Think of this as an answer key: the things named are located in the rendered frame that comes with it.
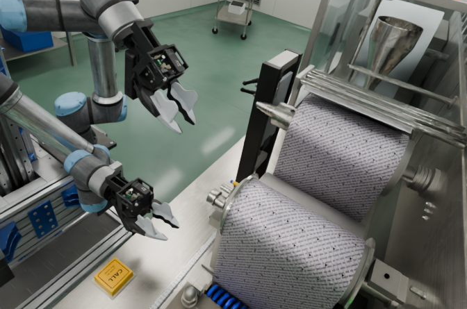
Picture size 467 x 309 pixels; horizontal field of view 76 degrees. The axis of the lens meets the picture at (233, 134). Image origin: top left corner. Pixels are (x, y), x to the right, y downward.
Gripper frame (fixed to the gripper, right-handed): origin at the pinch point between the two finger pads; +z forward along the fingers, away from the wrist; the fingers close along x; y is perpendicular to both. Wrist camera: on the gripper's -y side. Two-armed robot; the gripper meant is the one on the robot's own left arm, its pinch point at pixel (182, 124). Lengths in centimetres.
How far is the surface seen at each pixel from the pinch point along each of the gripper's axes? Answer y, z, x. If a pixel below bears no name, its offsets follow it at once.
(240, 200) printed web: 5.8, 18.0, -3.1
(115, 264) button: -40.3, 22.1, -13.7
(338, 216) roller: 11.7, 35.9, 13.1
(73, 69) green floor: -277, -117, 139
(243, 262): -0.9, 30.2, -6.1
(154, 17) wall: -318, -175, 338
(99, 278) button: -40.5, 21.9, -18.8
